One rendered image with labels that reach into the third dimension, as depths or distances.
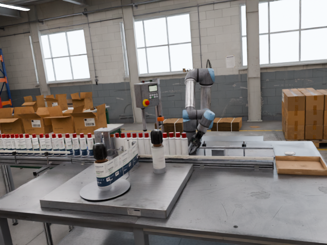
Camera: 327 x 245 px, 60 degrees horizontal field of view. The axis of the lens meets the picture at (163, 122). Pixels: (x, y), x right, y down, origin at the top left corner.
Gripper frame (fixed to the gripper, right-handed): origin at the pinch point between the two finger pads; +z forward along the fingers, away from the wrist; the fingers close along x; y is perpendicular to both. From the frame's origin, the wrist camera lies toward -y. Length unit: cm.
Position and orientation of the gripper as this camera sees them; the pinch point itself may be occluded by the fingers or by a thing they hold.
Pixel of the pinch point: (190, 151)
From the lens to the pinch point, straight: 219.3
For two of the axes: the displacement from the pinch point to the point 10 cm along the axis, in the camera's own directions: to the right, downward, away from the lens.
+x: 8.6, 4.7, -1.7
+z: -4.0, 8.5, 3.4
